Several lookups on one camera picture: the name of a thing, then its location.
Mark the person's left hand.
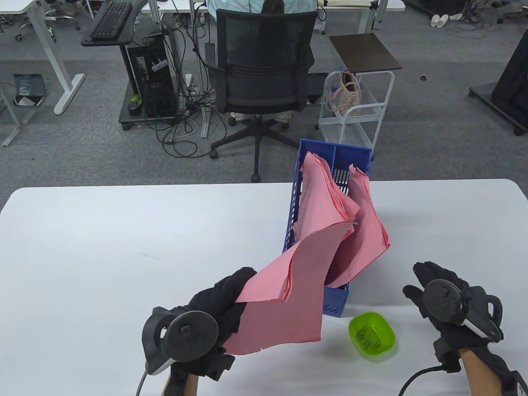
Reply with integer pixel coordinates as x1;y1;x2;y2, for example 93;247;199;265
169;267;258;384

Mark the person's right hand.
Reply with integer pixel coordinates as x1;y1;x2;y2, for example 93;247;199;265
403;261;491;374

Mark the pink paper stack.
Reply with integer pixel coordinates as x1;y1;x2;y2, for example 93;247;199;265
326;164;391;288
225;223;357;355
316;155;362;225
294;152;355;244

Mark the person's right forearm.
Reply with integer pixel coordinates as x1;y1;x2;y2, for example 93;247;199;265
459;348;524;396

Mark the person's left forearm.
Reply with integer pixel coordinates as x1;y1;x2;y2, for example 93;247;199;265
163;373;200;396

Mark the green plastic bowl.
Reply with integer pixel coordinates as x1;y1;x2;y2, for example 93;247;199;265
349;312;396;359

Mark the blue plastic file holder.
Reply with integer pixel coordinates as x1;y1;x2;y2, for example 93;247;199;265
283;139;372;318

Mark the white rolling cart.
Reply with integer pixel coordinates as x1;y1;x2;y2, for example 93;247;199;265
318;71;395;159

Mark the pink handbag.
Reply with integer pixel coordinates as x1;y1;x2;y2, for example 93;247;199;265
326;71;363;116

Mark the black wheeled stand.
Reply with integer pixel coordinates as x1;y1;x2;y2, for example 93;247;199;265
469;31;528;136

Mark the black computer tower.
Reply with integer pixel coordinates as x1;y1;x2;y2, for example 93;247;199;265
126;39;179;120

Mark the black mesh office chair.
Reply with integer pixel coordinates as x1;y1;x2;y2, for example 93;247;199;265
205;8;318;183

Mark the dark brown side table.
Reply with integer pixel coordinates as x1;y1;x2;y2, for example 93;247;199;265
329;33;403;75

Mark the black rolling computer stand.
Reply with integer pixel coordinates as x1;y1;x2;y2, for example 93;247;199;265
81;0;180;131

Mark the dark teal box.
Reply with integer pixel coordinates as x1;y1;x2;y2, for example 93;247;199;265
14;74;47;106

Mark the black keyboard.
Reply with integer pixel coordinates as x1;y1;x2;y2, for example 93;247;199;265
90;1;133;40

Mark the grey office chair base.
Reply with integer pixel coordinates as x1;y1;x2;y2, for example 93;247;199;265
14;0;82;42

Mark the black ring controller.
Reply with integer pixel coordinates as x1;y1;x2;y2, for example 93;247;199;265
141;306;219;376
421;279;504;343

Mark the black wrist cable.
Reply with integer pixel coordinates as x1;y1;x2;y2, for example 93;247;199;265
398;366;448;396

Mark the bundle of black cables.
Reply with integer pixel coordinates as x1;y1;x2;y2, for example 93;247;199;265
142;8;228;159

